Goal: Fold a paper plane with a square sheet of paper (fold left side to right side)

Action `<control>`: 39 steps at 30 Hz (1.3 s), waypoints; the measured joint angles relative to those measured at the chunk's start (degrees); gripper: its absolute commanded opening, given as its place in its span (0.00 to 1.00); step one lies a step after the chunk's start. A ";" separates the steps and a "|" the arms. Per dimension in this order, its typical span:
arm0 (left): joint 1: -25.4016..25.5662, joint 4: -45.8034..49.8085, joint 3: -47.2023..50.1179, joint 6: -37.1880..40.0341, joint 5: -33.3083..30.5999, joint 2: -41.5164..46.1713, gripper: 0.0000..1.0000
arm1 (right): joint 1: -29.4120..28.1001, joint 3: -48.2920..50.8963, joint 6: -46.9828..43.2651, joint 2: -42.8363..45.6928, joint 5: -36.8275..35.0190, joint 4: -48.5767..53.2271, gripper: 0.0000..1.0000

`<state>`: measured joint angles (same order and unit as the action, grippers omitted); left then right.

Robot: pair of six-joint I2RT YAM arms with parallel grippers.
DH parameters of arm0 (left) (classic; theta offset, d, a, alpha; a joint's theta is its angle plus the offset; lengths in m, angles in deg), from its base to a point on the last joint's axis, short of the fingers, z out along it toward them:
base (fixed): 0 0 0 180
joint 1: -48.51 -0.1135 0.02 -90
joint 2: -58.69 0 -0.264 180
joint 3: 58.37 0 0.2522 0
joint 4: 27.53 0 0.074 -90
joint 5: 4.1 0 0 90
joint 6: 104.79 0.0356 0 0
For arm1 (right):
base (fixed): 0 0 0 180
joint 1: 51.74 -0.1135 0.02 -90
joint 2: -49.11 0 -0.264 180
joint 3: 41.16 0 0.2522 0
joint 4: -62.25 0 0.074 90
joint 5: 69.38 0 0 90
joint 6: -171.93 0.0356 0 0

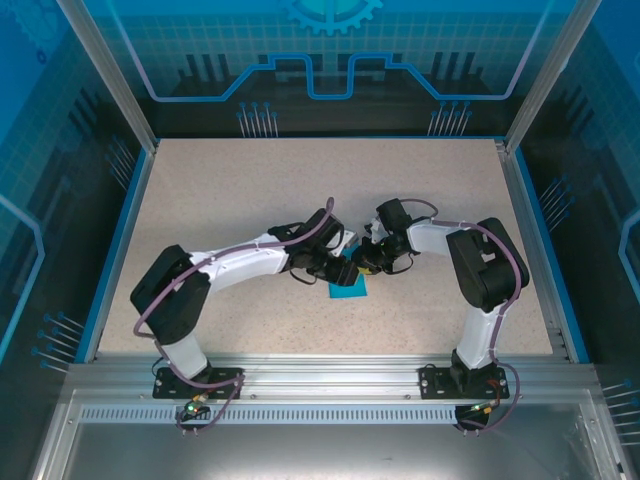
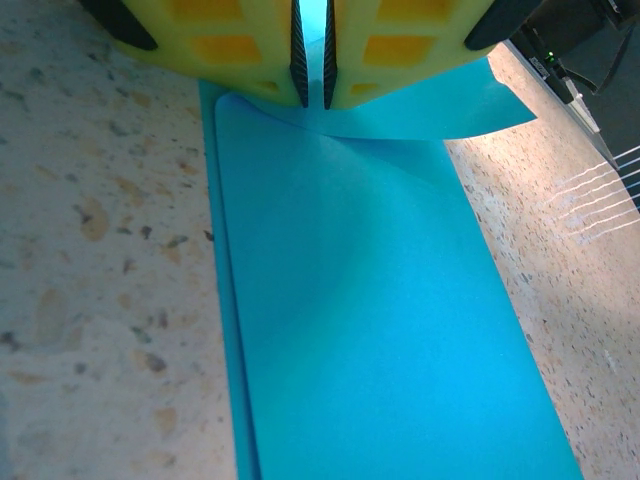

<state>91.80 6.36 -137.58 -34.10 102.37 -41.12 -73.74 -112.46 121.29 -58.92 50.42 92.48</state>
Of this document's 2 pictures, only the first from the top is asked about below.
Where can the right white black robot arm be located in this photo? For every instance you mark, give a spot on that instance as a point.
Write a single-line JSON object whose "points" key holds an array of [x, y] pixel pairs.
{"points": [[485, 265]]}

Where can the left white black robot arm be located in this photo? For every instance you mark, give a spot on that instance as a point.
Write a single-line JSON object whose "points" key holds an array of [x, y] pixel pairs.
{"points": [[170, 295]]}

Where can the blue table edge strip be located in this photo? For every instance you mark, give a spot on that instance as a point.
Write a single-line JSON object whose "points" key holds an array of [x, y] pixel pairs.
{"points": [[131, 200]]}

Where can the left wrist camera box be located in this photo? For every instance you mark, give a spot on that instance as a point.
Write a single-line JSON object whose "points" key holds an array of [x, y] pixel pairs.
{"points": [[350, 241]]}

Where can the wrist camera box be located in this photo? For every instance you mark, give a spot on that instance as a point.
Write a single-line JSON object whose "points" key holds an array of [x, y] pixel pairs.
{"points": [[350, 241], [375, 229]]}

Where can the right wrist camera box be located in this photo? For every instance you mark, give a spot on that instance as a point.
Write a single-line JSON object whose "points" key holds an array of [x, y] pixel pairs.
{"points": [[375, 229]]}

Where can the aluminium frame rail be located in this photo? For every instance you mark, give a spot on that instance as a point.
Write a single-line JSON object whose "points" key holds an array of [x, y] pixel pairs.
{"points": [[330, 375]]}

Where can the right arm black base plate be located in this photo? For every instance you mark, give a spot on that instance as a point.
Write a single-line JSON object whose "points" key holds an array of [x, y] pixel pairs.
{"points": [[430, 385]]}

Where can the aluminium side rail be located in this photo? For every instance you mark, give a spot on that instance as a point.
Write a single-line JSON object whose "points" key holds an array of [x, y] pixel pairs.
{"points": [[520, 200]]}

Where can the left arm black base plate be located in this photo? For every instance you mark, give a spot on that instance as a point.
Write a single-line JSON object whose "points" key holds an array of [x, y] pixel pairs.
{"points": [[162, 392]]}

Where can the aluminium frame post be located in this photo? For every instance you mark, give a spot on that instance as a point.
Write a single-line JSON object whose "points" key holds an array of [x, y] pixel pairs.
{"points": [[111, 75], [550, 75]]}

